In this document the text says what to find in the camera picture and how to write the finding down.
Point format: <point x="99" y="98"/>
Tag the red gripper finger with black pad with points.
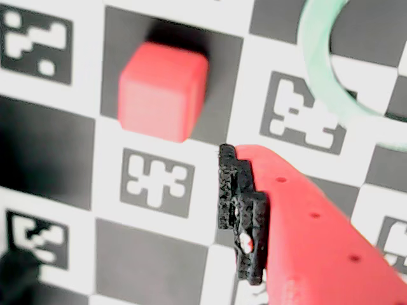
<point x="302" y="238"/>

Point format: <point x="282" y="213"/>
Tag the red cube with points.
<point x="162" y="92"/>

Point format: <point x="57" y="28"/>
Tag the black white marker checkerboard mat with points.
<point x="47" y="143"/>

